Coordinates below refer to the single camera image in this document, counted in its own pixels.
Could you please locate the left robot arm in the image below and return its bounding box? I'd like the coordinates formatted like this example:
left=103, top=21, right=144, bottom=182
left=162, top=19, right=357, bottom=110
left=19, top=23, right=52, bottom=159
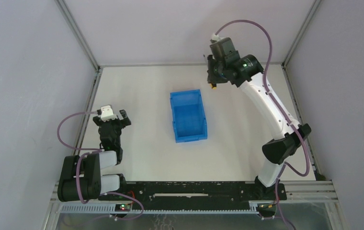
left=57, top=105, right=131, bottom=204

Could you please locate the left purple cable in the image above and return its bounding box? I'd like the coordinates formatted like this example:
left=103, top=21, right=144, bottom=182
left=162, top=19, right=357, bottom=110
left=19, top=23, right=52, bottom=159
left=57, top=111, right=145, bottom=221

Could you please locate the blue plastic bin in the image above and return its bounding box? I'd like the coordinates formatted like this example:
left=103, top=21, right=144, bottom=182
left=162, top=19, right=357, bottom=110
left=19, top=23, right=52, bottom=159
left=170, top=89, right=208, bottom=143

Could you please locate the aluminium frame rail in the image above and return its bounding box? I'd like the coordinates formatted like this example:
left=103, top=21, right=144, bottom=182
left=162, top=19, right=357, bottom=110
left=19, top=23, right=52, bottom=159
left=54, top=0, right=102, bottom=148
left=99, top=62, right=284, bottom=68
left=282, top=0, right=327, bottom=182

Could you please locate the right aluminium frame rail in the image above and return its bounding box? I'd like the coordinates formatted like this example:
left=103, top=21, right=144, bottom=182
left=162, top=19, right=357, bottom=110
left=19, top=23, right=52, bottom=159
left=282, top=0, right=327, bottom=182

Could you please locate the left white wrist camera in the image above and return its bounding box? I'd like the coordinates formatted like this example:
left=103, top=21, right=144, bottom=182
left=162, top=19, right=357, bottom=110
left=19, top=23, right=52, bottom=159
left=97, top=105, right=118, bottom=122

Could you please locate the grey slotted cable duct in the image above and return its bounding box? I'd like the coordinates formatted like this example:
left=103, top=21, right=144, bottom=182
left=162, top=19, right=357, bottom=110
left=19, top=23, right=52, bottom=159
left=59, top=203, right=259, bottom=214

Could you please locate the black yellow screwdriver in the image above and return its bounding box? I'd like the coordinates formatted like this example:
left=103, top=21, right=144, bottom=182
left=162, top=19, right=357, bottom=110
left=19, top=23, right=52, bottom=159
left=210, top=83, right=217, bottom=89

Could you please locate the purple cable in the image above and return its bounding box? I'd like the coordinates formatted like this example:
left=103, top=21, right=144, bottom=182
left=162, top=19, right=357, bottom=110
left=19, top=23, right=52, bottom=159
left=57, top=111, right=145, bottom=221
left=210, top=19, right=311, bottom=230

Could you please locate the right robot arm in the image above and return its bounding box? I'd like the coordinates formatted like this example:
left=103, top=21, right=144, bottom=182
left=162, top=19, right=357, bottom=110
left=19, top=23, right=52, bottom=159
left=207, top=35, right=311, bottom=188

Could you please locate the back aluminium frame rail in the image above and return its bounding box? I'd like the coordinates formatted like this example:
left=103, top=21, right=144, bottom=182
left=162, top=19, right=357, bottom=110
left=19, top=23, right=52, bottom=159
left=99, top=62, right=284, bottom=68

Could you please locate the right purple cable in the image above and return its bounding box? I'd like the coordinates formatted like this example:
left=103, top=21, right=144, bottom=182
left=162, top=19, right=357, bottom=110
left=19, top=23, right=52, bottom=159
left=210, top=19, right=311, bottom=230

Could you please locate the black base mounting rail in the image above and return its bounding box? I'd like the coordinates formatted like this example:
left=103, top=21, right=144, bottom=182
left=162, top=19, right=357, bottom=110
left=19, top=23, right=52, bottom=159
left=121, top=181, right=287, bottom=210

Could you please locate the left aluminium frame rail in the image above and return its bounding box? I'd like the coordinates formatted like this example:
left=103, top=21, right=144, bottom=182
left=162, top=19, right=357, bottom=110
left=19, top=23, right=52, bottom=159
left=54, top=0, right=102, bottom=148

